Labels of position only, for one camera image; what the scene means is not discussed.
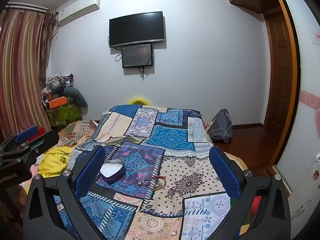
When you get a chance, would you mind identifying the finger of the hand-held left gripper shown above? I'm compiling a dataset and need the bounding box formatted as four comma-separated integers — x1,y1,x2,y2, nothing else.
24,129,60,159
0,126,39,155

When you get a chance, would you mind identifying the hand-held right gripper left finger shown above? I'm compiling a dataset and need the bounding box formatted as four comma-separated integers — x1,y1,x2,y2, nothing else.
22,144,107,240

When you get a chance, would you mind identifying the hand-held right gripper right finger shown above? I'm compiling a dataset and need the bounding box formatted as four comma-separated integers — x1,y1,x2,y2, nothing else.
209,145,292,240

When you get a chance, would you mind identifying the heart-shaped jewelry box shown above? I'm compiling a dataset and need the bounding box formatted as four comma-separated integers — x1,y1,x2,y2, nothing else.
100,159,126,182

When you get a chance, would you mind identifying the red braided bracelet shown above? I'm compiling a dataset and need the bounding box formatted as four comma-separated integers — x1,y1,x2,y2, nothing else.
149,176,167,185

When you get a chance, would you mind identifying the red gold beaded bracelet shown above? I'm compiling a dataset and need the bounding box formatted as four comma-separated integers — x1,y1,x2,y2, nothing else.
147,182,166,191

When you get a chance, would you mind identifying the red box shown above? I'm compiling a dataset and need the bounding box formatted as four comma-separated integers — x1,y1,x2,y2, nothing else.
27,127,46,142

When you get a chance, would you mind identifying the pink cloth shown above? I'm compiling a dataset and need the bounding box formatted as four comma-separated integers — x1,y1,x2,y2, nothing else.
19,164,40,188

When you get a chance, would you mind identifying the yellow fleece blanket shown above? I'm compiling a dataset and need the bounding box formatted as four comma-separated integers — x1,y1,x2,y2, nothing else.
37,145,74,178

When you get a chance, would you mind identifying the green patterned box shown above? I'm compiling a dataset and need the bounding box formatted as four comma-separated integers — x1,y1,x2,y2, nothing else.
46,102,83,127

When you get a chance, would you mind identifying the striped brown blanket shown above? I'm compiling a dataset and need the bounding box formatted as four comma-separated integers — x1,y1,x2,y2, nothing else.
56,119,100,148

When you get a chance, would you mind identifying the orange box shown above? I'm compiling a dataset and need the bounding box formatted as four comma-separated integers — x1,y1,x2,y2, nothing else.
47,96,68,110

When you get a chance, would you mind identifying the grey bag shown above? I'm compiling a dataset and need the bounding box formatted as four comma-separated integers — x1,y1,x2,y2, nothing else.
207,109,233,143

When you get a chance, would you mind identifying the pile of clothes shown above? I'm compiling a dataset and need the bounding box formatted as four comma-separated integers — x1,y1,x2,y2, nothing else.
41,73,74,98

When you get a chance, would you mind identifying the blue patchwork blanket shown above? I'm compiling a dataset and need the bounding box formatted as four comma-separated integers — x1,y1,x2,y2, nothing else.
54,104,248,240

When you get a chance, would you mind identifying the striped brown curtain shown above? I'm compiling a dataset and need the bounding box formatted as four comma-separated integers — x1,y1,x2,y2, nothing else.
0,7,59,140

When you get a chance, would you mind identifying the yellow plush toy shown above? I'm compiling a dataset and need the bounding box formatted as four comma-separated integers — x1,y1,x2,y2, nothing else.
129,96,150,105

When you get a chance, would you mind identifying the wooden door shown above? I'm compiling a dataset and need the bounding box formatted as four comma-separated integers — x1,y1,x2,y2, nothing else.
264,7,300,165

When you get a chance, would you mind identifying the small black monitor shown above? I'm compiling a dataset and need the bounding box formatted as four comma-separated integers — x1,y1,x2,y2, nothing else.
121,43,153,69

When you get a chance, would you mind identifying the white air conditioner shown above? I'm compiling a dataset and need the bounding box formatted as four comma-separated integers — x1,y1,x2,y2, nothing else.
56,0,101,27

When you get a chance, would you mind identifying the white cable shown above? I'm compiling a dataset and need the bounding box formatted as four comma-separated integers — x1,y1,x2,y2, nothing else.
212,127,232,143

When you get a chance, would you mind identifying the pink wall sticker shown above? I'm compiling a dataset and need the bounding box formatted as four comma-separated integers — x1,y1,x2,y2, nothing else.
300,89,320,139

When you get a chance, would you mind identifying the black wall television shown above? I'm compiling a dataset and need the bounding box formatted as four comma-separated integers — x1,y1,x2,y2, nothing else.
109,11,166,48

